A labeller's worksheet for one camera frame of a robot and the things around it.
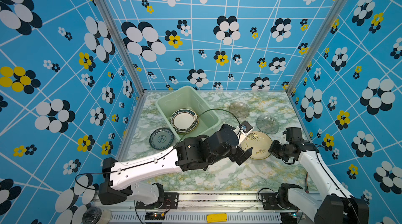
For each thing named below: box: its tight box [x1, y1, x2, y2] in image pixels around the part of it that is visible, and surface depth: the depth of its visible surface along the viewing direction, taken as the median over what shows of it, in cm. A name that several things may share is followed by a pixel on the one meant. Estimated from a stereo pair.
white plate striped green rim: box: [169, 108, 200, 134], surface depth 103 cm
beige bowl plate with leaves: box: [240, 130, 273, 161], surface depth 91 cm
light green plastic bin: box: [154, 85, 222, 141], surface depth 101 cm
